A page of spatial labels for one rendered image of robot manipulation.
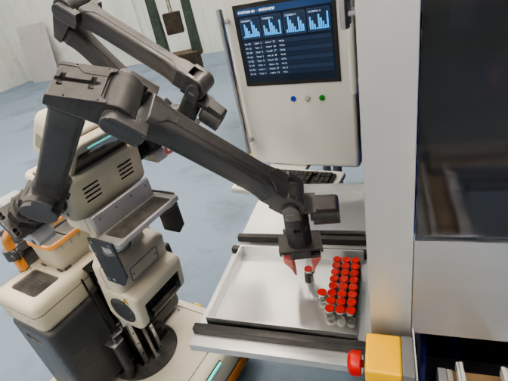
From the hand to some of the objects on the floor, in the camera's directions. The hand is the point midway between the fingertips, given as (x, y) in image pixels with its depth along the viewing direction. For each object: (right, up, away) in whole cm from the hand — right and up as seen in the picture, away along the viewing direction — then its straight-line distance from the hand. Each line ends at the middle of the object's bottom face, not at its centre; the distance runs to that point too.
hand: (304, 270), depth 94 cm
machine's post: (+30, -89, +22) cm, 96 cm away
